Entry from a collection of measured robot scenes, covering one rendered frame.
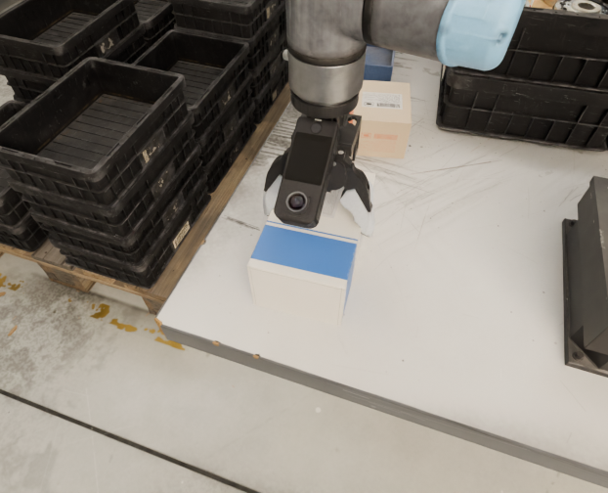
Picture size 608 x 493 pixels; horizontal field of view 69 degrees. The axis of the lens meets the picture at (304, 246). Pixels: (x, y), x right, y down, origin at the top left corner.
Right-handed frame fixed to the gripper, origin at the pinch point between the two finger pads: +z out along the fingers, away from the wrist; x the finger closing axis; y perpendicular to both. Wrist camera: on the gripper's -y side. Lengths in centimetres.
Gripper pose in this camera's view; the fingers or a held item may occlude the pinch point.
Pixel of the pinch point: (316, 229)
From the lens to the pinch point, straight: 60.2
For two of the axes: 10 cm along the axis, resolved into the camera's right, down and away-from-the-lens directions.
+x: -9.6, -2.1, 1.7
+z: 0.0, 6.2, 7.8
